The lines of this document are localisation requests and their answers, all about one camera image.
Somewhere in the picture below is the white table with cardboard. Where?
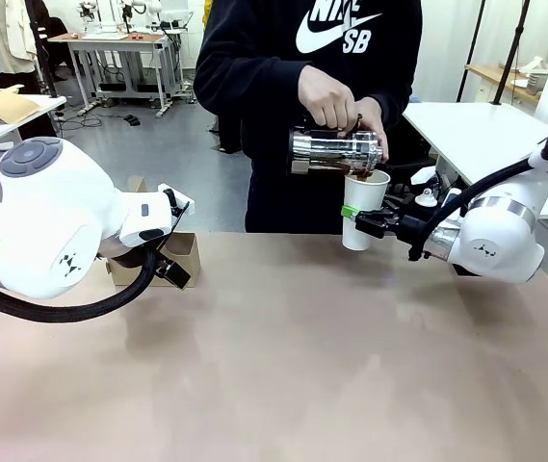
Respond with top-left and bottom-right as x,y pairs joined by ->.
0,93 -> 68,156

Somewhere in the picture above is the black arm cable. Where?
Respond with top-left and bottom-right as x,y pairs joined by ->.
0,247 -> 160,324
406,98 -> 548,264

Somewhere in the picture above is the wooden shelf board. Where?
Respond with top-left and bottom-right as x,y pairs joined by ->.
464,62 -> 543,106

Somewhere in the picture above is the brown cardboard cup carrier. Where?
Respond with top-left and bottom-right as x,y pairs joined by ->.
105,175 -> 202,289

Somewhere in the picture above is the person's right hand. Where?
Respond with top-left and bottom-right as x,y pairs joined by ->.
300,64 -> 358,132

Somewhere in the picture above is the glass french press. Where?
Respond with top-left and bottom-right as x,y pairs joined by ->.
287,114 -> 384,182

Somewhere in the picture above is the stack of grey dishes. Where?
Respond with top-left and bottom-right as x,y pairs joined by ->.
523,55 -> 548,95

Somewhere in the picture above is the white metal-legged workbench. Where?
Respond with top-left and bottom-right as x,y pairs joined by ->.
46,32 -> 179,119

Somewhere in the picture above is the person's left hand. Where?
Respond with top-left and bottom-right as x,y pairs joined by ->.
354,94 -> 391,164

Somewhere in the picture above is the black tripod stand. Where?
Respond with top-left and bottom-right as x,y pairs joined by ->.
456,0 -> 531,106

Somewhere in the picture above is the black stand pole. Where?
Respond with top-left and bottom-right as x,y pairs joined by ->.
23,0 -> 59,100

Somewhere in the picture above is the person's right forearm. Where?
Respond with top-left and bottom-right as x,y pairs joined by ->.
193,45 -> 314,124

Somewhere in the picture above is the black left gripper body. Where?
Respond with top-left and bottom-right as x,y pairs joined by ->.
155,258 -> 193,291

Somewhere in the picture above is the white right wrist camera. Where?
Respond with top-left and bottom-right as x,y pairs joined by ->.
410,186 -> 465,211

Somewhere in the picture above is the black chair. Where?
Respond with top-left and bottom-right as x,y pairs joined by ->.
386,156 -> 441,196

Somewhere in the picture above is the person in black hoodie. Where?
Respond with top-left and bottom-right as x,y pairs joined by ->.
193,0 -> 424,236

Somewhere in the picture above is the bystander in dark jacket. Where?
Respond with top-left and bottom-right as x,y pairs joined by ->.
208,103 -> 251,155

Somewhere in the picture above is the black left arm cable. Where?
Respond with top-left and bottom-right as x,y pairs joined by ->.
0,247 -> 160,324

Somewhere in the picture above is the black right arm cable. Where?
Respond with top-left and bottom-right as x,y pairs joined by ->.
406,98 -> 548,264

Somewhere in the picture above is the white side table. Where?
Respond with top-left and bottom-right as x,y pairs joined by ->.
401,100 -> 548,221

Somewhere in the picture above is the white paper cup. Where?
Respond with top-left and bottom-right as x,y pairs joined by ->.
341,168 -> 393,252

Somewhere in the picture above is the small white background robot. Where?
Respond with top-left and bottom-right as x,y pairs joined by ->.
76,0 -> 101,36
117,0 -> 163,36

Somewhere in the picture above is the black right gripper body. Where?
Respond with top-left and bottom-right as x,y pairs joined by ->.
381,211 -> 432,244

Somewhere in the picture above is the person's left forearm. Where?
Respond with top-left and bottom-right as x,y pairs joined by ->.
367,45 -> 423,119

